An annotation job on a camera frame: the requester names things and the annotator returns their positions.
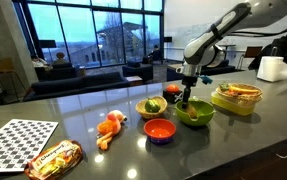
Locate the dark sofa with people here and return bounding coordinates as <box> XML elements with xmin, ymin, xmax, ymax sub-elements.
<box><xmin>34</xmin><ymin>62</ymin><xmax>81</xmax><ymax>82</ymax></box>

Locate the green toy fruit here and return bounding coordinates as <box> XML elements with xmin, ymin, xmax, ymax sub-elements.
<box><xmin>144</xmin><ymin>98</ymin><xmax>161</xmax><ymax>113</ymax></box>

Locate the orange and pink plush toy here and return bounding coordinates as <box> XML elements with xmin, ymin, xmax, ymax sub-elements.
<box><xmin>95</xmin><ymin>109</ymin><xmax>128</xmax><ymax>151</ymax></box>

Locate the round high table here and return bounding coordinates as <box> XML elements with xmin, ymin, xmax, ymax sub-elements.
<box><xmin>220</xmin><ymin>43</ymin><xmax>236</xmax><ymax>61</ymax></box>

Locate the shallow wicker basket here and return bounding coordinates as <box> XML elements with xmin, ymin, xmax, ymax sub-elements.
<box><xmin>215</xmin><ymin>82</ymin><xmax>264</xmax><ymax>103</ymax></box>

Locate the orange toy fruit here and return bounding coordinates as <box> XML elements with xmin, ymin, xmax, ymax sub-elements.
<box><xmin>165</xmin><ymin>83</ymin><xmax>181</xmax><ymax>94</ymax></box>

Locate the round wicker basket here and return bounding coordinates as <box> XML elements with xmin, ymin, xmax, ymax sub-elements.
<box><xmin>134</xmin><ymin>95</ymin><xmax>168</xmax><ymax>120</ymax></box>

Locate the metal drawer handle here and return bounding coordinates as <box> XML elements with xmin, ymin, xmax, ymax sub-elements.
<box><xmin>275</xmin><ymin>147</ymin><xmax>287</xmax><ymax>159</ymax></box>

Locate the seated person in white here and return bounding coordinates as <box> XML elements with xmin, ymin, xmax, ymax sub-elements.
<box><xmin>31</xmin><ymin>54</ymin><xmax>53</xmax><ymax>72</ymax></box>

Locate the large glass window wall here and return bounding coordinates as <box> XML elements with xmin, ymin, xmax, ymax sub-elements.
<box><xmin>12</xmin><ymin>0</ymin><xmax>166</xmax><ymax>69</ymax></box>

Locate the seated person by window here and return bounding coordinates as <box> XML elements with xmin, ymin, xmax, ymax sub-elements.
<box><xmin>151</xmin><ymin>44</ymin><xmax>162</xmax><ymax>63</ymax></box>

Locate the yellow-green plastic container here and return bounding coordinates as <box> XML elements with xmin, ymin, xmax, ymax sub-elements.
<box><xmin>210</xmin><ymin>90</ymin><xmax>262</xmax><ymax>117</ymax></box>

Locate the orange snack bag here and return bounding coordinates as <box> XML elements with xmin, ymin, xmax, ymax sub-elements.
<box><xmin>23</xmin><ymin>139</ymin><xmax>83</xmax><ymax>180</ymax></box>

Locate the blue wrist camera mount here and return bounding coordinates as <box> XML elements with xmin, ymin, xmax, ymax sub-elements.
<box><xmin>198</xmin><ymin>75</ymin><xmax>214</xmax><ymax>85</ymax></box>

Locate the wide dark blue sofa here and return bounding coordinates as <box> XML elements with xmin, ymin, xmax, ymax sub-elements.
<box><xmin>166</xmin><ymin>59</ymin><xmax>236</xmax><ymax>82</ymax></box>

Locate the long dark blue sofa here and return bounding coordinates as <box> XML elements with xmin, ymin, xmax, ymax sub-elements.
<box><xmin>22</xmin><ymin>71</ymin><xmax>131</xmax><ymax>102</ymax></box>

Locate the dark blue armchair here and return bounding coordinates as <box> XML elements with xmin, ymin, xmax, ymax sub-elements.
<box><xmin>121</xmin><ymin>60</ymin><xmax>154</xmax><ymax>83</ymax></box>

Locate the small wooden coffee table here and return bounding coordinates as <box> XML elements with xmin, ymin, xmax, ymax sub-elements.
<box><xmin>125</xmin><ymin>75</ymin><xmax>144</xmax><ymax>87</ymax></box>

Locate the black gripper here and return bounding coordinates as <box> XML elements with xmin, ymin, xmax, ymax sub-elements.
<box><xmin>181</xmin><ymin>75</ymin><xmax>199</xmax><ymax>110</ymax></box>

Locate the white napkin holder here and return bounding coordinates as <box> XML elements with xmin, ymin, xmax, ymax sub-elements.
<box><xmin>256</xmin><ymin>55</ymin><xmax>287</xmax><ymax>83</ymax></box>

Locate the black standing screen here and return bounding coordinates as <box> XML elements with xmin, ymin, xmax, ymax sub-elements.
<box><xmin>37</xmin><ymin>39</ymin><xmax>57</xmax><ymax>63</ymax></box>

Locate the orange bowl with purple base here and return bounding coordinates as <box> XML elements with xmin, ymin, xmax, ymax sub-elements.
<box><xmin>143</xmin><ymin>117</ymin><xmax>177</xmax><ymax>145</ymax></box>

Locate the black cube with white cross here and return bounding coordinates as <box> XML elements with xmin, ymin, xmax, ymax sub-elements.
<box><xmin>162</xmin><ymin>89</ymin><xmax>184</xmax><ymax>104</ymax></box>

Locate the green plastic bowl with spout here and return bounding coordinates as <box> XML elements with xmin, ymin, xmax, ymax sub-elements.
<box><xmin>175</xmin><ymin>98</ymin><xmax>217</xmax><ymax>127</ymax></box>

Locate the dark wood counter cabinet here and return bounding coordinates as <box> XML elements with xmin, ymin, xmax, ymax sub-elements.
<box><xmin>189</xmin><ymin>133</ymin><xmax>287</xmax><ymax>180</ymax></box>

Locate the yellow toy banana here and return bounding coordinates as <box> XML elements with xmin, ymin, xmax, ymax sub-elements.
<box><xmin>228</xmin><ymin>85</ymin><xmax>261</xmax><ymax>95</ymax></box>

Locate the whiteboard with writing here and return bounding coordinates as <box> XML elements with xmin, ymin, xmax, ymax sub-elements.
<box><xmin>164</xmin><ymin>14</ymin><xmax>267</xmax><ymax>51</ymax></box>

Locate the wooden bar chair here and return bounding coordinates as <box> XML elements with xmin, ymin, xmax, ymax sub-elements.
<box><xmin>0</xmin><ymin>57</ymin><xmax>27</xmax><ymax>98</ymax></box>

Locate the green toy vegetable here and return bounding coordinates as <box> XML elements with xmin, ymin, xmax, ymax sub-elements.
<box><xmin>218</xmin><ymin>82</ymin><xmax>231</xmax><ymax>92</ymax></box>

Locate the checkerboard calibration board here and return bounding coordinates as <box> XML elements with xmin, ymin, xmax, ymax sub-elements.
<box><xmin>0</xmin><ymin>118</ymin><xmax>59</xmax><ymax>174</ymax></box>

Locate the brown chair on metal legs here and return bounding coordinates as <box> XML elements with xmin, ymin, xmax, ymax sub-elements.
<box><xmin>237</xmin><ymin>45</ymin><xmax>262</xmax><ymax>71</ymax></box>

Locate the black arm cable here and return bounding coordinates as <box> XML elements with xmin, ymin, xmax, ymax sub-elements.
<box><xmin>229</xmin><ymin>11</ymin><xmax>287</xmax><ymax>38</ymax></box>

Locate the seated person with dark hair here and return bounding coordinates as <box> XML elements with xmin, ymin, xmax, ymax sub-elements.
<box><xmin>52</xmin><ymin>51</ymin><xmax>67</xmax><ymax>65</ymax></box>

